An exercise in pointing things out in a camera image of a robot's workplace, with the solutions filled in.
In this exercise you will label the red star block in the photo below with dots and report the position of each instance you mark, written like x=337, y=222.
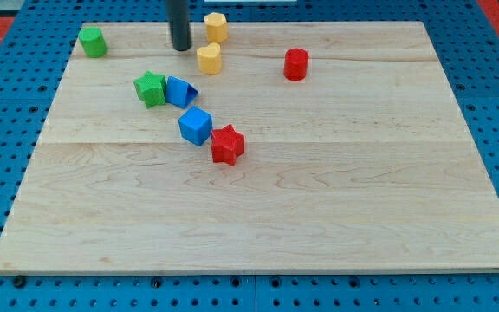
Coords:
x=226, y=145

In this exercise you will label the green star block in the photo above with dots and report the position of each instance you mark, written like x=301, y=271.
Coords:
x=151, y=89

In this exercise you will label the yellow hexagon block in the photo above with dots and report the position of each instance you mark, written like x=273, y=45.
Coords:
x=216, y=27

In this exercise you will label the blue cube block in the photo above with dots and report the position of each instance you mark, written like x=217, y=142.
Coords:
x=195, y=125

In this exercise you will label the blue triangle block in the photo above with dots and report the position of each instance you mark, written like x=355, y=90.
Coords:
x=179, y=93

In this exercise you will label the wooden board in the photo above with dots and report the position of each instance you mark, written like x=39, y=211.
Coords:
x=366, y=166

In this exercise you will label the yellow heart block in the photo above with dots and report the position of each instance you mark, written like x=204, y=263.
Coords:
x=209, y=58

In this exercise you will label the red cylinder block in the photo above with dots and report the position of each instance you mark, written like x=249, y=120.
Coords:
x=296, y=64

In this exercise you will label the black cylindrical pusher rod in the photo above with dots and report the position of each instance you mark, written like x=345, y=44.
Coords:
x=178, y=15

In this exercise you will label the green cylinder block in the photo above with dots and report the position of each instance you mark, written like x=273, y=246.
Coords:
x=92, y=42

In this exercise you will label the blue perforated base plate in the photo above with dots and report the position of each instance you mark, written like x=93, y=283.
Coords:
x=33, y=55

